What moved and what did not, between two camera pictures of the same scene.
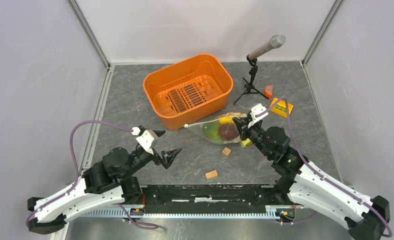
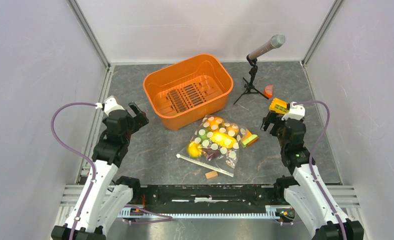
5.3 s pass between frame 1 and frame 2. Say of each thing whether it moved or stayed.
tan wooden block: stayed
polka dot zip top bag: moved
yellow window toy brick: stayed
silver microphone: stayed
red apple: moved
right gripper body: moved
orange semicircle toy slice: stayed
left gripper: moved
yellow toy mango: moved
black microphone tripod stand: stayed
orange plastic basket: stayed
